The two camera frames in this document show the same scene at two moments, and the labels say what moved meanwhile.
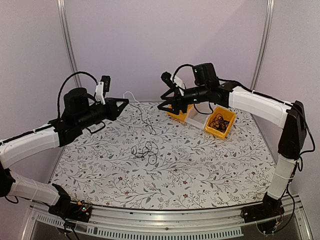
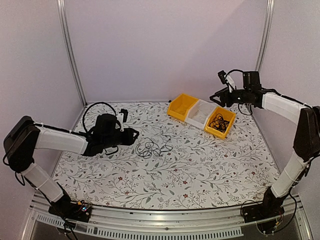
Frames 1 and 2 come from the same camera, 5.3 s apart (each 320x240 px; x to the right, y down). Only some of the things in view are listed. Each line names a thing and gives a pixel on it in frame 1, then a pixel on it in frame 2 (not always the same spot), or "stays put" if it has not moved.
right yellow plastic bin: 219,122 stays put
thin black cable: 218,122 stays put
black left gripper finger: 116,112 -> 130,141
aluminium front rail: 218,222 stays put
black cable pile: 150,150 -> 149,148
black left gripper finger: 125,101 -> 131,131
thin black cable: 219,123 stays put
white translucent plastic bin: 198,113 stays put
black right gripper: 178,99 -> 224,95
